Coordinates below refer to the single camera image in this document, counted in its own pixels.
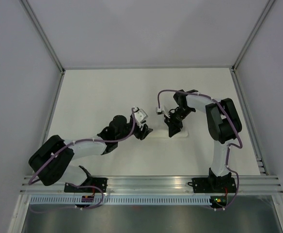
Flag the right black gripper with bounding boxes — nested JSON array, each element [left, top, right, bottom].
[[164, 107, 194, 137]]

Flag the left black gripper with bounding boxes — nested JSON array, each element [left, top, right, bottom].
[[116, 112, 153, 141]]

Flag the white cloth napkin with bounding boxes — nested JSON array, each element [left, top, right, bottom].
[[147, 129, 189, 139]]

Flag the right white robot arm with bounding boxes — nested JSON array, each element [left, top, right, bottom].
[[157, 90, 243, 193]]

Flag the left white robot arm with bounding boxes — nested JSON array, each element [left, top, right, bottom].
[[28, 108, 152, 192]]

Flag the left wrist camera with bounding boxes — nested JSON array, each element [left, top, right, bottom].
[[132, 107, 148, 128]]

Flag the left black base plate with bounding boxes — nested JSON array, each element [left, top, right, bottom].
[[64, 177, 108, 193]]

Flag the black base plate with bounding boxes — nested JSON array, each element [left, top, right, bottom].
[[191, 178, 236, 194], [64, 177, 108, 193]]

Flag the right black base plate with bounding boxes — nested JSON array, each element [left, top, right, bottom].
[[191, 178, 236, 194]]

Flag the aluminium front rail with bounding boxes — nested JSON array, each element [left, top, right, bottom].
[[19, 175, 283, 196]]

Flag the white slotted cable duct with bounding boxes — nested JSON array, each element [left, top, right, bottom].
[[30, 195, 211, 205]]

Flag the right aluminium frame post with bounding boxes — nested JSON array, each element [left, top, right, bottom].
[[230, 0, 277, 73]]

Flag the aluminium frame post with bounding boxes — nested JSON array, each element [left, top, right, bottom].
[[19, 0, 65, 74], [230, 0, 277, 73]]

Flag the left aluminium frame post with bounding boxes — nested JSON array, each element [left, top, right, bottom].
[[19, 0, 65, 74]]

